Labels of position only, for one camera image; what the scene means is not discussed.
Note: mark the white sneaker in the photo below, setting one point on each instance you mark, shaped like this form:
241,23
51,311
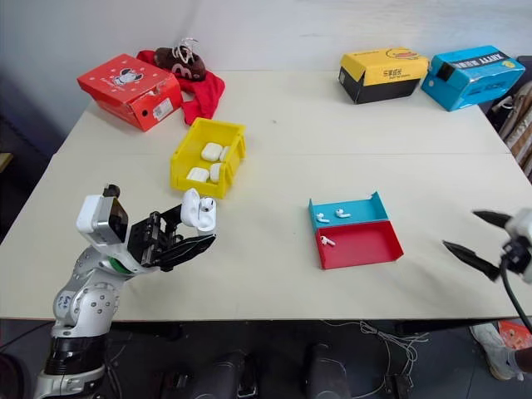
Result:
494,349

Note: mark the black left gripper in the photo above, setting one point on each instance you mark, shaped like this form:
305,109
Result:
145,241

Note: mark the red cloth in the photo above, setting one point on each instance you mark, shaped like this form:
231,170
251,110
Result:
205,97

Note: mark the closed white earbud case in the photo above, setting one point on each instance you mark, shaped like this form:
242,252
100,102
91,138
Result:
211,151
216,172
198,174

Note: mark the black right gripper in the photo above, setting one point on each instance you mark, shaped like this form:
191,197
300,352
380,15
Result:
519,255

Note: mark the red cardboard tray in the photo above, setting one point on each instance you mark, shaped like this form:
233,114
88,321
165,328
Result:
361,247

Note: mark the dark round object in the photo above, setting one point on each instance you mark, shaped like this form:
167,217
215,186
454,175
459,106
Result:
10,378

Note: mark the blue cardboard tray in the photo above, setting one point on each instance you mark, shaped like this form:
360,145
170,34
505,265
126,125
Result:
353,210

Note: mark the yellow plastic bin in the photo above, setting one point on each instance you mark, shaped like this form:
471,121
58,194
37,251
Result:
187,158

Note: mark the white earbud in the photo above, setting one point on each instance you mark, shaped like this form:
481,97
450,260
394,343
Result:
342,214
208,203
322,218
327,241

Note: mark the blue cardboard box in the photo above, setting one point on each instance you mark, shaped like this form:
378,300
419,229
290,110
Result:
474,77

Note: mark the patterned beige fabric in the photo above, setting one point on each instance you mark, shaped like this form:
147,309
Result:
519,124

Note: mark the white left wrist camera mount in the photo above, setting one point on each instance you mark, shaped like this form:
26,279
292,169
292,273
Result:
92,222

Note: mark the dark rounded shape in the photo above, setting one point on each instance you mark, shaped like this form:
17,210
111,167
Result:
226,376

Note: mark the brown plush shoe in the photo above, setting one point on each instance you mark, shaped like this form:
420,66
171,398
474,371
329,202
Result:
187,64

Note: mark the white earbud case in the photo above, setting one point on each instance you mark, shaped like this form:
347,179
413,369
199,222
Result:
216,172
192,212
198,174
211,151

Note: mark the red shoebox with cartoon print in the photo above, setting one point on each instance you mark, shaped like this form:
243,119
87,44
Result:
124,89

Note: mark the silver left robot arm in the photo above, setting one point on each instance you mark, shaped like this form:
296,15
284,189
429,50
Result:
85,299

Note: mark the red printed paper bag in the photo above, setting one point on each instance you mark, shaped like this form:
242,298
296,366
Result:
517,334

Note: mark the yellow and black shoebox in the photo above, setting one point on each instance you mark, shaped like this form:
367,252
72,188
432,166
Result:
382,75

